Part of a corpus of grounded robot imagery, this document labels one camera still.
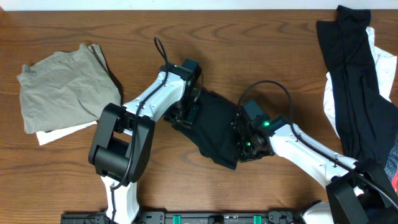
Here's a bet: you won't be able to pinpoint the black logo t-shirt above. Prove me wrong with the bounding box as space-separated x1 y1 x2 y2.
172 89 239 170

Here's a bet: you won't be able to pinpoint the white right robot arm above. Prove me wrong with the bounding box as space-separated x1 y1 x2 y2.
232 111 397 223

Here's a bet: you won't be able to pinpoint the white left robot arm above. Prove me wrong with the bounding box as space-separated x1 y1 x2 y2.
88 59 201 223

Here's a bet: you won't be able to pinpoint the black garment in pile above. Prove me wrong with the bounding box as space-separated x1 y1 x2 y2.
317 5 397 166

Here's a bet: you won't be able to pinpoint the folded beige t-shirt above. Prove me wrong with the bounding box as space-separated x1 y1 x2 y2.
17 44 121 134

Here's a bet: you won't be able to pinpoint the folded white garment under beige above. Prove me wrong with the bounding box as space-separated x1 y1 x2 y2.
36 121 96 146

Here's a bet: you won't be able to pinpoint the grey red garment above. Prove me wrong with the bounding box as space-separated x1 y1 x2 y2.
384 148 397 192

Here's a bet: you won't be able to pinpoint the white garment in pile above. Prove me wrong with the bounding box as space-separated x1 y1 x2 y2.
323 27 397 137

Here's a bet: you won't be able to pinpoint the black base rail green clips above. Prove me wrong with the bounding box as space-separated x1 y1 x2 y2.
60 211 298 224

